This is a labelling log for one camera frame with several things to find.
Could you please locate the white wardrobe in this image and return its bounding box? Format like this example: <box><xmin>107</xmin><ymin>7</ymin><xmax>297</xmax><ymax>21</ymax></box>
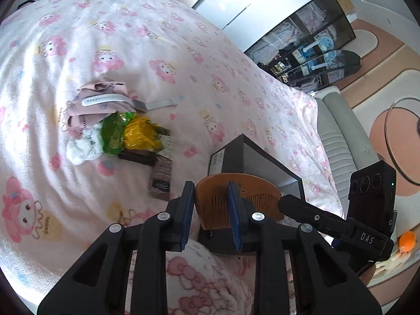
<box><xmin>161</xmin><ymin>0</ymin><xmax>332</xmax><ymax>53</ymax></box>

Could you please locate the yellow snack packet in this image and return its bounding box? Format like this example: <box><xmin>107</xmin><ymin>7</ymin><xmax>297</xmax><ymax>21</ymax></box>
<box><xmin>124</xmin><ymin>115</ymin><xmax>165</xmax><ymax>151</ymax></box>

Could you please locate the white watch strap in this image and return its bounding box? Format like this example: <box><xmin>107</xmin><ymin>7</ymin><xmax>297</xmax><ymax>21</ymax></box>
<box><xmin>81</xmin><ymin>93</ymin><xmax>185</xmax><ymax>112</ymax></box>

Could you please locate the green snack packet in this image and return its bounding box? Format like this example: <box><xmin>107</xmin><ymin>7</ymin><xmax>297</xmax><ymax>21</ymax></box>
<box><xmin>101</xmin><ymin>112</ymin><xmax>137</xmax><ymax>155</ymax></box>

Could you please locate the white crumpled packet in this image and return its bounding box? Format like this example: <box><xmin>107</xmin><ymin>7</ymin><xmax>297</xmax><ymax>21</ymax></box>
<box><xmin>66</xmin><ymin>125</ymin><xmax>106</xmax><ymax>165</ymax></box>

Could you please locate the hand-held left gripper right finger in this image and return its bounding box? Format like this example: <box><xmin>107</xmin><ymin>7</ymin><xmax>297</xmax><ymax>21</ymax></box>
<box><xmin>226</xmin><ymin>181</ymin><xmax>383</xmax><ymax>315</ymax></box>

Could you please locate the grey padded bed frame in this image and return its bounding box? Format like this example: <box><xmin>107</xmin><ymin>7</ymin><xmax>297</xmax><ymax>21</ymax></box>
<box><xmin>312</xmin><ymin>85</ymin><xmax>375</xmax><ymax>224</ymax></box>

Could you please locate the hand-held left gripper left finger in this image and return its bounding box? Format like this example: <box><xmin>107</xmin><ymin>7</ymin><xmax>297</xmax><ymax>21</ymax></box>
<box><xmin>37</xmin><ymin>180</ymin><xmax>196</xmax><ymax>315</ymax></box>

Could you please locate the orange toy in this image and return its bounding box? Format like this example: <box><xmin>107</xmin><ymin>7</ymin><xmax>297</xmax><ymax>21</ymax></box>
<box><xmin>397</xmin><ymin>231</ymin><xmax>417</xmax><ymax>253</ymax></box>

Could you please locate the pink and cream rug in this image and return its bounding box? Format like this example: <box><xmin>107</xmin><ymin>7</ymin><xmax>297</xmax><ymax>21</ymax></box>
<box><xmin>338</xmin><ymin>16</ymin><xmax>420</xmax><ymax>270</ymax></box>

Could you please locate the person's leg in pink pajamas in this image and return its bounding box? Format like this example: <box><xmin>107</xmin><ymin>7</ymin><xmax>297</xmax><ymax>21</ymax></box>
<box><xmin>131</xmin><ymin>239</ymin><xmax>296</xmax><ymax>315</ymax></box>

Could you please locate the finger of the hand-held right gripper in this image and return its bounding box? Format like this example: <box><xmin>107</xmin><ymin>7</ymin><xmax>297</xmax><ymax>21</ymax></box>
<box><xmin>278</xmin><ymin>194</ymin><xmax>355</xmax><ymax>237</ymax></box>

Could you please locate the pink cloth pouch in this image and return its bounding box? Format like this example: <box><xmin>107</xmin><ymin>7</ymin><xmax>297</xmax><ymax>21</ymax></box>
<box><xmin>61</xmin><ymin>80</ymin><xmax>138</xmax><ymax>138</ymax></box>

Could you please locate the brown striped packet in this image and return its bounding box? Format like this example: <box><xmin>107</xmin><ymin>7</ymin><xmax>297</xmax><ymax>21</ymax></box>
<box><xmin>148</xmin><ymin>156</ymin><xmax>173</xmax><ymax>201</ymax></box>

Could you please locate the round metal hoop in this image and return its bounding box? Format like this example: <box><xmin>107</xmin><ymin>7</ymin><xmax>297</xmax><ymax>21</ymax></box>
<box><xmin>386</xmin><ymin>98</ymin><xmax>420</xmax><ymax>185</ymax></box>

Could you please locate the black cardboard box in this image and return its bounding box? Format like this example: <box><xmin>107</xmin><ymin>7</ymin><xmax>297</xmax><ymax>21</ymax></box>
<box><xmin>197</xmin><ymin>134</ymin><xmax>307</xmax><ymax>256</ymax></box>

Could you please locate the wooden comb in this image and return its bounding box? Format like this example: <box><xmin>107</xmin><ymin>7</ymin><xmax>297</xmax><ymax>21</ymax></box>
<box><xmin>195</xmin><ymin>173</ymin><xmax>285</xmax><ymax>231</ymax></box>

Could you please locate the black glass cabinet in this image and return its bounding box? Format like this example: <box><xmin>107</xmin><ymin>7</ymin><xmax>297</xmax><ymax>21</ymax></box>
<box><xmin>244</xmin><ymin>0</ymin><xmax>361</xmax><ymax>89</ymax></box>

